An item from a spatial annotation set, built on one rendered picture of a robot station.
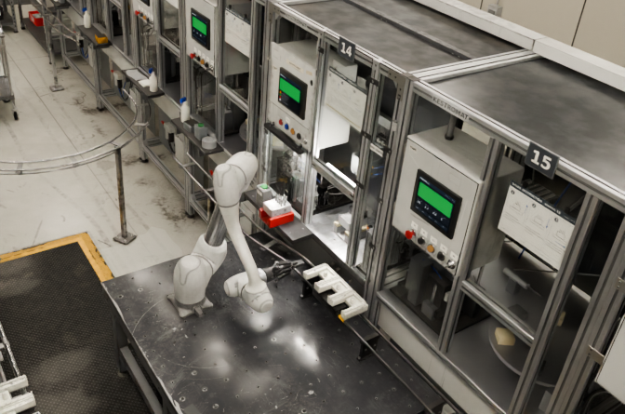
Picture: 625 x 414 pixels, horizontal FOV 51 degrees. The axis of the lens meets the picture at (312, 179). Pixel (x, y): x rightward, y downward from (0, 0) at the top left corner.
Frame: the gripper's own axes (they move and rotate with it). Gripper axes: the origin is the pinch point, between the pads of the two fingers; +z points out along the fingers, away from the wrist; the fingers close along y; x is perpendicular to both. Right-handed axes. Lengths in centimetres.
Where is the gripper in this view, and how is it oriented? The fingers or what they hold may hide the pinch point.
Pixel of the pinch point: (297, 263)
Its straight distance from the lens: 344.1
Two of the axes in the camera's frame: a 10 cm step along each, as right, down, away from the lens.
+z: 8.3, -2.4, 5.1
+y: 0.8, -8.5, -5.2
